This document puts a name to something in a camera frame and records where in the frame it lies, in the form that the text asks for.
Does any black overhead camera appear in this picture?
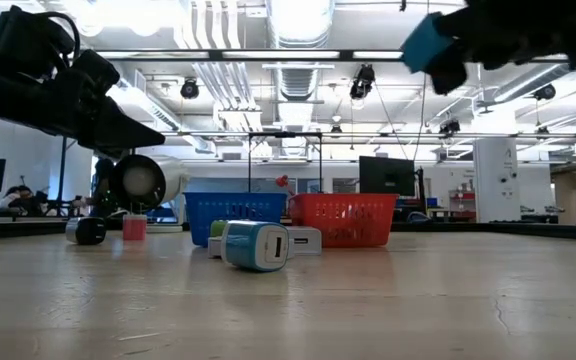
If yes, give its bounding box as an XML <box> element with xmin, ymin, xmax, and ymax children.
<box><xmin>348</xmin><ymin>63</ymin><xmax>377</xmax><ymax>101</ymax></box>

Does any red storage rack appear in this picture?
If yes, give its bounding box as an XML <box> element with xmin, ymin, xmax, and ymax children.
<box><xmin>447</xmin><ymin>188</ymin><xmax>475</xmax><ymax>222</ymax></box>

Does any small red ornament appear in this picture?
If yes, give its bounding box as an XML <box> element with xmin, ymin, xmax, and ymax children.
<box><xmin>274</xmin><ymin>174</ymin><xmax>295</xmax><ymax>197</ymax></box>

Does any person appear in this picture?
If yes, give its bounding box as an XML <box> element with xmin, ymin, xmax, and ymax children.
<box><xmin>0</xmin><ymin>184</ymin><xmax>49</xmax><ymax>217</ymax></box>

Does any silver ceiling air duct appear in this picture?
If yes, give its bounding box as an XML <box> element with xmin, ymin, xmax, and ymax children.
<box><xmin>266</xmin><ymin>0</ymin><xmax>337</xmax><ymax>101</ymax></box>

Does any black rig light beam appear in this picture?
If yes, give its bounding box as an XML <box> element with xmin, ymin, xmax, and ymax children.
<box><xmin>92</xmin><ymin>48</ymin><xmax>569</xmax><ymax>63</ymax></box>

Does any black and white USB charger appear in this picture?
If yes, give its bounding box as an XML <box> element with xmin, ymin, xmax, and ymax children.
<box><xmin>65</xmin><ymin>216</ymin><xmax>108</xmax><ymax>246</ymax></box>

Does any black desk monitor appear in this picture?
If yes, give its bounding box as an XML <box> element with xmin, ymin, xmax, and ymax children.
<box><xmin>358</xmin><ymin>155</ymin><xmax>416</xmax><ymax>198</ymax></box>

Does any blue and white USB charger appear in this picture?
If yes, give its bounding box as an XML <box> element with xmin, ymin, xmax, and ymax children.
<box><xmin>220</xmin><ymin>219</ymin><xmax>291</xmax><ymax>274</ymax></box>

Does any black metal frame stand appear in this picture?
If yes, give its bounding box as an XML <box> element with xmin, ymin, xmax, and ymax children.
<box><xmin>246</xmin><ymin>130</ymin><xmax>324</xmax><ymax>195</ymax></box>

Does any white round pillar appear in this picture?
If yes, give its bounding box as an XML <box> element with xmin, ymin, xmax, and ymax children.
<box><xmin>471</xmin><ymin>136</ymin><xmax>520</xmax><ymax>224</ymax></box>

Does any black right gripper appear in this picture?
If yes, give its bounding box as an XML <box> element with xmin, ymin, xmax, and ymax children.
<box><xmin>427</xmin><ymin>0</ymin><xmax>576</xmax><ymax>96</ymax></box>

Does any black ceiling spotlight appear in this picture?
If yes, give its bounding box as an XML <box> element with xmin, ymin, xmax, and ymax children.
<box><xmin>534</xmin><ymin>83</ymin><xmax>558</xmax><ymax>101</ymax></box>
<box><xmin>438</xmin><ymin>118</ymin><xmax>462</xmax><ymax>136</ymax></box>
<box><xmin>179</xmin><ymin>78</ymin><xmax>201</xmax><ymax>100</ymax></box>

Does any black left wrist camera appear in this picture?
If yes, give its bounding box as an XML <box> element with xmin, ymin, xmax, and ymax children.
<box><xmin>0</xmin><ymin>4</ymin><xmax>82</xmax><ymax>79</ymax></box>

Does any black aluminium table frame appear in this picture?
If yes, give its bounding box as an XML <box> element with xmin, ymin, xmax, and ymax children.
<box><xmin>0</xmin><ymin>217</ymin><xmax>576</xmax><ymax>243</ymax></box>

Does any blue plastic basket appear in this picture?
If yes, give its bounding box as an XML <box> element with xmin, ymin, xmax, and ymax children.
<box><xmin>183</xmin><ymin>192</ymin><xmax>289</xmax><ymax>248</ymax></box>

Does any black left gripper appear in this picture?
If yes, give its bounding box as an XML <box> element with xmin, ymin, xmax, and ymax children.
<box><xmin>0</xmin><ymin>48</ymin><xmax>167</xmax><ymax>159</ymax></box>

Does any red plastic basket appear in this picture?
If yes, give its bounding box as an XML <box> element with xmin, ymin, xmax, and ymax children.
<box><xmin>287</xmin><ymin>193</ymin><xmax>400</xmax><ymax>249</ymax></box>

